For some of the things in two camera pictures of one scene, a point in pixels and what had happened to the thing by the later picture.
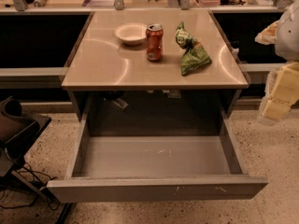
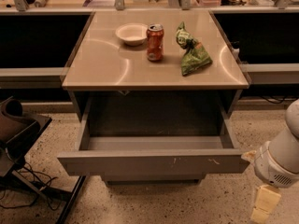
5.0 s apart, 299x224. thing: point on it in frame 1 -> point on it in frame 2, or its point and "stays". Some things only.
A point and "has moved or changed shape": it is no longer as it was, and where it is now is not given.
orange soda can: x=154 y=45 stays
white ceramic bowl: x=132 y=34 stays
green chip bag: x=194 y=56 stays
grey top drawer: x=162 y=155 has moved or changed shape
